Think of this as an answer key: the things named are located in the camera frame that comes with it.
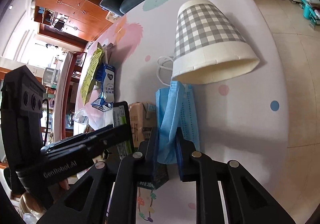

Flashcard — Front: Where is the blue face mask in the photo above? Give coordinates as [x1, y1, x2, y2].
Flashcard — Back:
[156, 81, 200, 164]

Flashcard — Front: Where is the yellow-green snack bag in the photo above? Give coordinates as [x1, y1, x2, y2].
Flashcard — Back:
[80, 43, 105, 106]

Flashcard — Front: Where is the person's left hand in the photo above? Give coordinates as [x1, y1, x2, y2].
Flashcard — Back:
[59, 179, 70, 191]

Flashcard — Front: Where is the dark green drink carton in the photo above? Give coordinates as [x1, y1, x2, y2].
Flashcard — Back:
[138, 162, 169, 190]

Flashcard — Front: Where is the brown cardboard drink carton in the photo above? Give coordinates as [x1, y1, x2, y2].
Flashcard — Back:
[129, 102, 157, 148]

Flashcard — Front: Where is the blue milk carton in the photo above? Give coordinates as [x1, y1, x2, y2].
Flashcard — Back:
[91, 63, 115, 112]

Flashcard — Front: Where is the cartoon print tablecloth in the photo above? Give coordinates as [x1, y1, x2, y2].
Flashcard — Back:
[72, 0, 291, 224]

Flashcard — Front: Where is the orange wooden cabinet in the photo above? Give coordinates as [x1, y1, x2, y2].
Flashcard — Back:
[34, 0, 112, 42]

